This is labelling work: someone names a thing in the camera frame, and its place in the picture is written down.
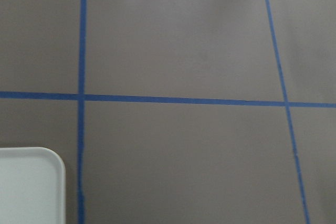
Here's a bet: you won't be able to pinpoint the white serving tray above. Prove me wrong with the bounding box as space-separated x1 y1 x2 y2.
1 147 66 223

